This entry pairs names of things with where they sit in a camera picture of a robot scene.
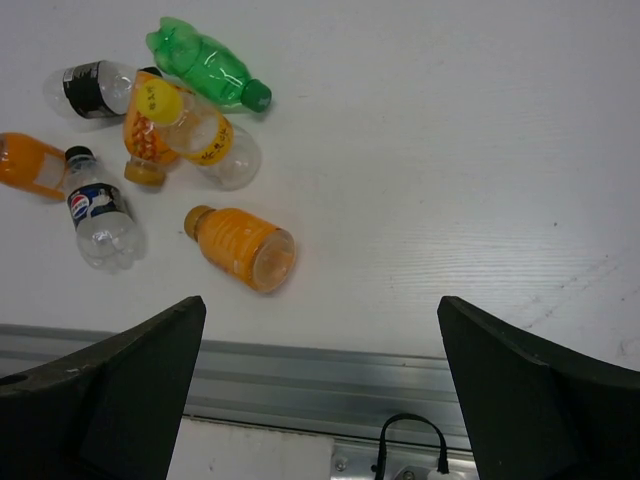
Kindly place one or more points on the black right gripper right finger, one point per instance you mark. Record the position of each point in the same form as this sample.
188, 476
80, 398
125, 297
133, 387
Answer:
534, 409

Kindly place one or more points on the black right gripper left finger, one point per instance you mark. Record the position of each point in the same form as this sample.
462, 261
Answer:
109, 411

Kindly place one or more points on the clear Pepsi bottle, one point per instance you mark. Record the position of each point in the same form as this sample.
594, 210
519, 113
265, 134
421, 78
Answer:
107, 234

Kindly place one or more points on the orange juice bottle white label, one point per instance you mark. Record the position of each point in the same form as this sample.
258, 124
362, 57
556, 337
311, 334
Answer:
32, 166

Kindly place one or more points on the orange bottle brown cap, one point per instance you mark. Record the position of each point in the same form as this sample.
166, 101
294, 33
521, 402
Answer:
252, 250

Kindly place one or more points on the orange bottle fruit label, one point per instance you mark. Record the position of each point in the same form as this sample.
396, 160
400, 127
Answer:
150, 158

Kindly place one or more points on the clear bottle yellow cap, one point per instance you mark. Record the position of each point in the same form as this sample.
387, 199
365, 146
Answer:
193, 128

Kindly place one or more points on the clear bottle black label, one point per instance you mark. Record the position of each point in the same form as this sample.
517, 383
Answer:
95, 90

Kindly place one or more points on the green plastic bottle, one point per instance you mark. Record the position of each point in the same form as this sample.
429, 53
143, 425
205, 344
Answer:
206, 66

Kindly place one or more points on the aluminium table edge rail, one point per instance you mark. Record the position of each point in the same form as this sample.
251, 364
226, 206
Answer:
345, 395

